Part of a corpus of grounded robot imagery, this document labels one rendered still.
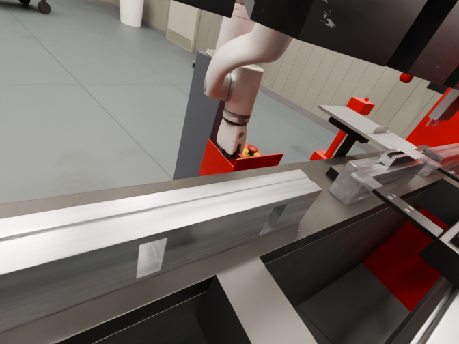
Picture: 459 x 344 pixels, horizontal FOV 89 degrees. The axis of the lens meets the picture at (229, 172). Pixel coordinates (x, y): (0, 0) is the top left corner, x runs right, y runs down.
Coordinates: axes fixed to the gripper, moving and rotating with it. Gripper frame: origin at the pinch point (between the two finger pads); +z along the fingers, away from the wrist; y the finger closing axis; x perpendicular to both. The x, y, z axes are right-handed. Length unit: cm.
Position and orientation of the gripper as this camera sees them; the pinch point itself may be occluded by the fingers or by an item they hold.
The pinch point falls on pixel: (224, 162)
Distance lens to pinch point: 79.9
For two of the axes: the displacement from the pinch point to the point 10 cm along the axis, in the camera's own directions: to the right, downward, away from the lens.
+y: -5.4, -5.5, 6.3
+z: -2.4, 8.2, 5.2
